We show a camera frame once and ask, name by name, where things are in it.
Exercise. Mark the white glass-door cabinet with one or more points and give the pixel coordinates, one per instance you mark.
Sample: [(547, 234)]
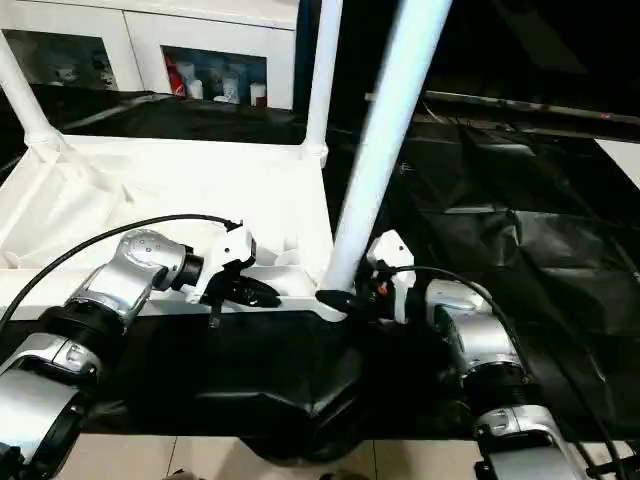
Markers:
[(130, 35)]

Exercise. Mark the black metal rod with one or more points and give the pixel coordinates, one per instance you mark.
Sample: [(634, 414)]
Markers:
[(530, 105)]

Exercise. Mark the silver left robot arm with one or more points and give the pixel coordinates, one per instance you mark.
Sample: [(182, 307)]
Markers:
[(120, 290)]

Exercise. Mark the black plastic mat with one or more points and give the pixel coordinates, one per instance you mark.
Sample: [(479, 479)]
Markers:
[(560, 250)]

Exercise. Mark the white plastic table leg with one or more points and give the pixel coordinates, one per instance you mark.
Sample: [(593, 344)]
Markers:
[(385, 140), (322, 70), (25, 90)]

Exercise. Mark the white flat panel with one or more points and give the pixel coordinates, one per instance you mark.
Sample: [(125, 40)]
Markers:
[(622, 158)]

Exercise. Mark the white plastic table top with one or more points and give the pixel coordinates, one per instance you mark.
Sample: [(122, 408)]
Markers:
[(150, 200)]

